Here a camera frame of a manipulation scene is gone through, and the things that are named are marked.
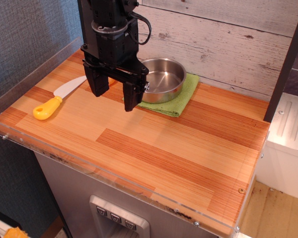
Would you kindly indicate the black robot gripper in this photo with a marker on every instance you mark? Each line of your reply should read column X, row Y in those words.
column 112, row 52

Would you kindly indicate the yellow handled toy knife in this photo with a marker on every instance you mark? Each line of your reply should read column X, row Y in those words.
column 45, row 110

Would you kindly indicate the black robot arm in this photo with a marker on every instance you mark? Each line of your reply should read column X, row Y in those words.
column 107, row 11

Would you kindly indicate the stainless steel pot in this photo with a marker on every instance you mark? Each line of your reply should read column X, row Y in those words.
column 165, row 78

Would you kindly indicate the green towel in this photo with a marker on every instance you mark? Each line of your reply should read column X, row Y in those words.
column 176, row 106

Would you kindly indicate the orange toy croissant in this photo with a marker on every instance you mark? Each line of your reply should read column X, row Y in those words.
column 111, row 81

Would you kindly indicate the silver toy fridge cabinet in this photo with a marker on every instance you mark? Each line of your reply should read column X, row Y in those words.
column 73, row 189

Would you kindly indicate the clear acrylic table guard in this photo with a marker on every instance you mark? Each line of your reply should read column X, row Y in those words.
column 198, row 167

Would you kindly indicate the silver dispenser button panel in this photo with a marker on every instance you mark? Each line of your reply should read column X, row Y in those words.
column 113, row 221

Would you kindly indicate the orange cloth object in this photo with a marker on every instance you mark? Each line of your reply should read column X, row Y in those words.
column 15, row 233

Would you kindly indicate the white toy sink counter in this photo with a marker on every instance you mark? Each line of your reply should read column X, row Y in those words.
column 278, row 164

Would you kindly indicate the dark right frame post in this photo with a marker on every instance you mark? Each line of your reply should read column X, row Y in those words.
column 283, row 76

